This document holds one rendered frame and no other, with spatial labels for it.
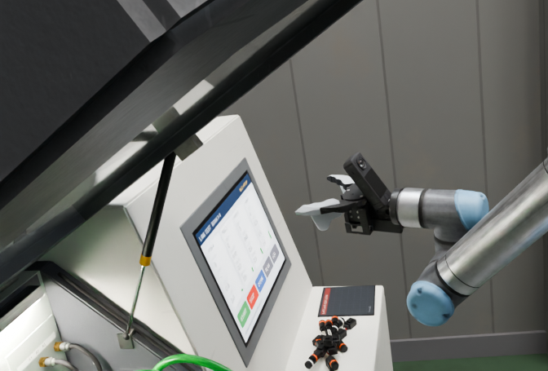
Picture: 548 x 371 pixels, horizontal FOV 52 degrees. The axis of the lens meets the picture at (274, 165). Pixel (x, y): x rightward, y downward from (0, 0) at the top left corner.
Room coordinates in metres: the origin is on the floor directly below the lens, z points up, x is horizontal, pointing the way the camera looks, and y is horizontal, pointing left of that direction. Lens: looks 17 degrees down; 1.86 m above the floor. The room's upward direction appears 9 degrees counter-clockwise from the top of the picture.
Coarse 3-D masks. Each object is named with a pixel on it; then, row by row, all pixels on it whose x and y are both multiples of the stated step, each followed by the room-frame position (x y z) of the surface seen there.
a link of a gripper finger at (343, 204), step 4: (344, 200) 1.03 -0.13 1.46; (336, 204) 1.02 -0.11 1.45; (340, 204) 1.02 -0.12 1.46; (344, 204) 1.01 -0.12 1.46; (348, 204) 1.01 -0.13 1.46; (352, 204) 1.01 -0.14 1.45; (320, 208) 1.02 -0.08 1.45; (324, 208) 1.02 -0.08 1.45; (328, 208) 1.01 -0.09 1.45; (332, 208) 1.01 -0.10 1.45; (336, 208) 1.01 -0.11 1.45; (340, 208) 1.01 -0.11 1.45; (344, 208) 1.01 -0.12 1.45; (348, 208) 1.01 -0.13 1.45; (320, 212) 1.02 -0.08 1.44; (324, 212) 1.02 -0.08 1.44; (328, 212) 1.02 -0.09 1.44; (336, 212) 1.01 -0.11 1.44; (340, 212) 1.01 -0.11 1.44; (344, 212) 1.01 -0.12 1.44
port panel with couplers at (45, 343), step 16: (48, 320) 0.93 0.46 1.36; (32, 336) 0.88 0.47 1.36; (48, 336) 0.92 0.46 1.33; (16, 352) 0.84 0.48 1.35; (32, 352) 0.87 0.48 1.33; (48, 352) 0.90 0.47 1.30; (64, 352) 0.94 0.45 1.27; (16, 368) 0.83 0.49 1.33; (32, 368) 0.86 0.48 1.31; (48, 368) 0.89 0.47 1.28; (64, 368) 0.93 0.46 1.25
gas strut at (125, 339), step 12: (168, 156) 0.87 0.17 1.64; (168, 168) 0.87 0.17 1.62; (168, 180) 0.88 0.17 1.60; (156, 192) 0.88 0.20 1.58; (156, 204) 0.88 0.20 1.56; (156, 216) 0.88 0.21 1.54; (156, 228) 0.88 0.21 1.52; (144, 252) 0.89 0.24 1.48; (144, 264) 0.89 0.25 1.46; (132, 312) 0.90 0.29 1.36; (120, 336) 0.91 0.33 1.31; (132, 348) 0.90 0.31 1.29
